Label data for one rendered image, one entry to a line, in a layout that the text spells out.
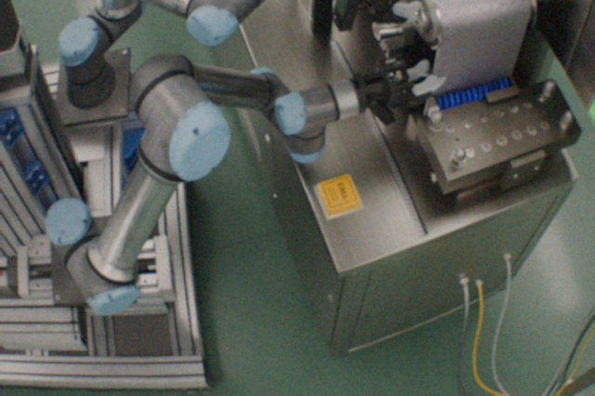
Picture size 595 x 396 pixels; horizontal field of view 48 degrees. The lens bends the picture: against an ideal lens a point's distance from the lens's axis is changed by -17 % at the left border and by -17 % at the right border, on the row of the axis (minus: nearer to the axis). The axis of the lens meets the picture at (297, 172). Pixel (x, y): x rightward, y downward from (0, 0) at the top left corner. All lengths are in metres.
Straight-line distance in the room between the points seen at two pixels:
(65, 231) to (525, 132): 1.02
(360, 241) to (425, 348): 0.95
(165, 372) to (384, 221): 0.90
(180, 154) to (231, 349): 1.34
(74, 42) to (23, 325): 0.73
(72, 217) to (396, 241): 0.68
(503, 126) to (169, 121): 0.76
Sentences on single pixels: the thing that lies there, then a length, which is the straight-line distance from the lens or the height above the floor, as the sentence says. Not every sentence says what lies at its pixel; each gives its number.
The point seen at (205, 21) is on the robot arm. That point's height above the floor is 1.45.
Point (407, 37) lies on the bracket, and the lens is 1.60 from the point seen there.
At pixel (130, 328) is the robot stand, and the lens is 2.34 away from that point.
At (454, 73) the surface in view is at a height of 1.10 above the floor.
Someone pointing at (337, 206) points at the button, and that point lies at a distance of 1.65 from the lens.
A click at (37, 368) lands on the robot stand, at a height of 0.23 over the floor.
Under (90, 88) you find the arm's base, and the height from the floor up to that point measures 0.88.
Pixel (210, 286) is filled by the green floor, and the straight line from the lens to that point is 2.58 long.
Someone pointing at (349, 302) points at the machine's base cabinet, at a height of 0.66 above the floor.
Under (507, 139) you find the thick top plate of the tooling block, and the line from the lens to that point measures 1.67.
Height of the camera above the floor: 2.41
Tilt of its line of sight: 62 degrees down
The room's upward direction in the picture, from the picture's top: 1 degrees clockwise
